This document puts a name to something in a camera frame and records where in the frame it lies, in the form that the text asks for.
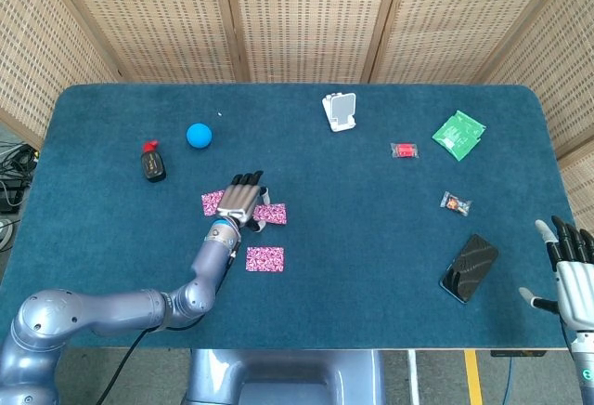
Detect blue-grey robot torso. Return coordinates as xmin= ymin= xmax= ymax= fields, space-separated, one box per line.
xmin=183 ymin=348 xmax=386 ymax=405

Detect blue ball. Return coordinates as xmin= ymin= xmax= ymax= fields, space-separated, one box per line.
xmin=186 ymin=123 xmax=213 ymax=150

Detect black box under table edge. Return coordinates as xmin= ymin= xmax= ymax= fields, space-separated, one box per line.
xmin=490 ymin=349 xmax=548 ymax=359

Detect white phone stand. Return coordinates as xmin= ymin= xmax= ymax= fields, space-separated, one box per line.
xmin=321 ymin=91 xmax=358 ymax=133

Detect red candy in clear wrapper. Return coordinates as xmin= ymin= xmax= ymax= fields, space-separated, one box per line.
xmin=390 ymin=142 xmax=420 ymax=161

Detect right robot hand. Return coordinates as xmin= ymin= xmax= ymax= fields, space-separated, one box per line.
xmin=518 ymin=215 xmax=594 ymax=332

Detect pink patterned card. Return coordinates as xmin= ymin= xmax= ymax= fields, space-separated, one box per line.
xmin=200 ymin=189 xmax=228 ymax=218
xmin=252 ymin=202 xmax=288 ymax=226
xmin=245 ymin=246 xmax=285 ymax=274

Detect green foil packet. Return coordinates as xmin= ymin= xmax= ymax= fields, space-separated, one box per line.
xmin=431 ymin=110 xmax=487 ymax=163

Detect white table leg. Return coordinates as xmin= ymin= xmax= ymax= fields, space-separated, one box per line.
xmin=407 ymin=349 xmax=421 ymax=405

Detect yellow floor tape strip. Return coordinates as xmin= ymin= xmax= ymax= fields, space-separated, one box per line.
xmin=463 ymin=349 xmax=484 ymax=405

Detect black smartphone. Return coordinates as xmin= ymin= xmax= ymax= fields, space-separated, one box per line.
xmin=439 ymin=233 xmax=500 ymax=305

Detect dark candy wrapper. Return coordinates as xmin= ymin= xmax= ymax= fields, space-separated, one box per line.
xmin=440 ymin=190 xmax=473 ymax=216

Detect black floor power box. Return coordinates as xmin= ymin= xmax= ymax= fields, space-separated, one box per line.
xmin=0 ymin=179 xmax=24 ymax=214

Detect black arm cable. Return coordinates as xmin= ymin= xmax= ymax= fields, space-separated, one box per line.
xmin=97 ymin=249 xmax=240 ymax=405

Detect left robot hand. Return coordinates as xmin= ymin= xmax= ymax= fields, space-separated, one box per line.
xmin=215 ymin=169 xmax=270 ymax=233

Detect tangled floor cables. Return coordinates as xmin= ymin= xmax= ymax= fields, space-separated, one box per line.
xmin=0 ymin=140 xmax=41 ymax=178

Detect black bottle with red cap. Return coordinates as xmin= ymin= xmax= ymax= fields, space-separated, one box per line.
xmin=140 ymin=138 xmax=168 ymax=184

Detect blue hanging cable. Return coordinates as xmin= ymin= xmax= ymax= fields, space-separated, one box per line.
xmin=503 ymin=356 xmax=517 ymax=405

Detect woven folding screen panel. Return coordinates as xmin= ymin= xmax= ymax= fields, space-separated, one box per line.
xmin=34 ymin=0 xmax=247 ymax=85
xmin=361 ymin=0 xmax=581 ymax=85
xmin=0 ymin=0 xmax=118 ymax=139
xmin=211 ymin=0 xmax=407 ymax=85
xmin=472 ymin=0 xmax=594 ymax=248

